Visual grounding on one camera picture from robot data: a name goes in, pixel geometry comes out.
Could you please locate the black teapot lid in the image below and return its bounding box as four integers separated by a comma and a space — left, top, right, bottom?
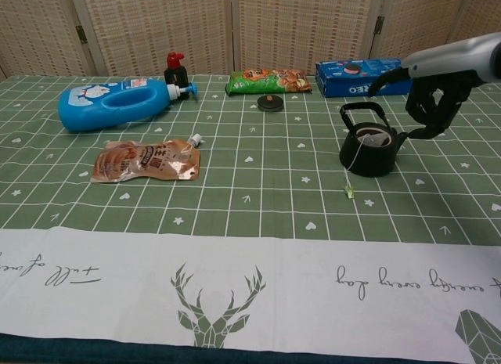
257, 93, 283, 113

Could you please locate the green checked tablecloth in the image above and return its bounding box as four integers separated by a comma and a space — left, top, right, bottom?
0, 73, 501, 364

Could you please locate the woven folding screen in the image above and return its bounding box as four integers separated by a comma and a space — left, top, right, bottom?
0, 0, 501, 78

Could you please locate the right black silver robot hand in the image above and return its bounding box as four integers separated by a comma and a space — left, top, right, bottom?
369, 31, 501, 141

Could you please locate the blue detergent bottle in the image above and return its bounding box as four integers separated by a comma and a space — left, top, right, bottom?
57, 77, 199, 133

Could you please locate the tea bag with string tag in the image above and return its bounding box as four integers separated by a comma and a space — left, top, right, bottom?
343, 132, 393, 200

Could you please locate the blue Oreo cookie box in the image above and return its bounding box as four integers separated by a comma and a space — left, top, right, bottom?
315, 57, 414, 98

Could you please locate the green snack packet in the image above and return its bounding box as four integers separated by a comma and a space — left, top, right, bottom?
225, 68, 313, 96

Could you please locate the brown spout pouch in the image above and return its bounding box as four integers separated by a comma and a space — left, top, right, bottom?
89, 133, 204, 184

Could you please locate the black cast iron teapot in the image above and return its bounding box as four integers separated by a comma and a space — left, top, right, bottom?
338, 102, 412, 178

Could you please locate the small black bottle red cap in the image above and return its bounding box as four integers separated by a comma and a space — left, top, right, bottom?
164, 52, 190, 87

